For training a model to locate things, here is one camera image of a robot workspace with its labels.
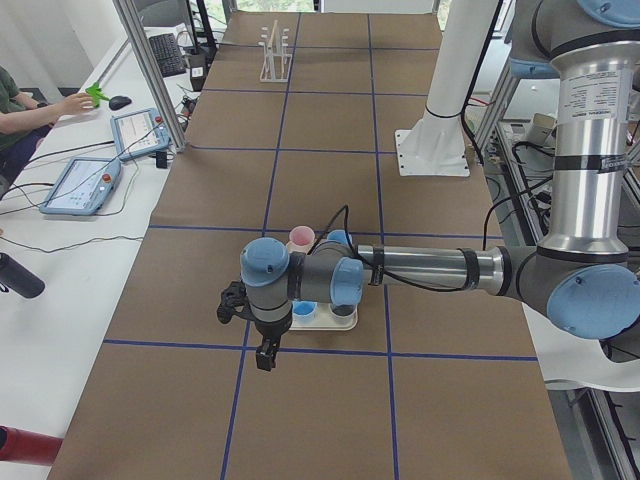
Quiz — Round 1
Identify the person's hand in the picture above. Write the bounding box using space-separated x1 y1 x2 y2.
58 92 95 116

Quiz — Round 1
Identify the black box with label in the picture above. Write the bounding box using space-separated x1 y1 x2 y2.
187 54 207 92

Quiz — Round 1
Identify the pink plastic cup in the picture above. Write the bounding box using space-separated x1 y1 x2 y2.
286 225 316 254

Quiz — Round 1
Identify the black water bottle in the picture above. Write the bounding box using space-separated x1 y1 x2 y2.
0 253 45 299

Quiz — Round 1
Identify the white wire cup rack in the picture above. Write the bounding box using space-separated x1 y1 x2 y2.
258 20 293 83

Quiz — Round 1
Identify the far blue teach pendant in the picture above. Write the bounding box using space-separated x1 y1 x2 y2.
110 108 171 162

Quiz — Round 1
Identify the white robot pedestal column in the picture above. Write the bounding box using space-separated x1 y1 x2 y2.
395 0 502 177

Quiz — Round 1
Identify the green plastic toy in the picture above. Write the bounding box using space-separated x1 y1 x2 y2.
85 82 110 108

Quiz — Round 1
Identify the black computer keyboard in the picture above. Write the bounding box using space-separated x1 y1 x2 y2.
148 33 186 78

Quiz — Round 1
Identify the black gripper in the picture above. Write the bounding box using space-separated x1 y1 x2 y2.
254 315 291 370

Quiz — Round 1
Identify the light blue plastic cup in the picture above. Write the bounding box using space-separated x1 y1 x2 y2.
292 301 317 323

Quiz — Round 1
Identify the grey plastic cup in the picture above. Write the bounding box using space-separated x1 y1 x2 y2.
331 305 356 321

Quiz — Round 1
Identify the black computer mouse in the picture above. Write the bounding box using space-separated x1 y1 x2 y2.
108 95 132 111

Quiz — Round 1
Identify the cream plastic tray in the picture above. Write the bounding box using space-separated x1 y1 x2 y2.
291 304 358 331

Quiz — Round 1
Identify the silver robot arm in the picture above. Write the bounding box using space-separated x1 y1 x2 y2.
217 1 639 370

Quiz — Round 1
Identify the blue teach pendant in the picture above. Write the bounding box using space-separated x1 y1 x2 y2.
39 157 122 216
110 108 171 162

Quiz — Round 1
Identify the person's forearm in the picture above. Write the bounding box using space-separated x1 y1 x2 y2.
0 103 69 135

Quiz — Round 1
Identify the aluminium frame post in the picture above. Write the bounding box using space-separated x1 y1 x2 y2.
112 0 187 153

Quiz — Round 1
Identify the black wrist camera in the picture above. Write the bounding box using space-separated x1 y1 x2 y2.
216 280 254 325

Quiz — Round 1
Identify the red cylinder object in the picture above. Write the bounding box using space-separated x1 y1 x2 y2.
1 426 63 466

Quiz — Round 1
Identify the near blue teach pendant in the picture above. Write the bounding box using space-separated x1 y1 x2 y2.
39 157 122 216

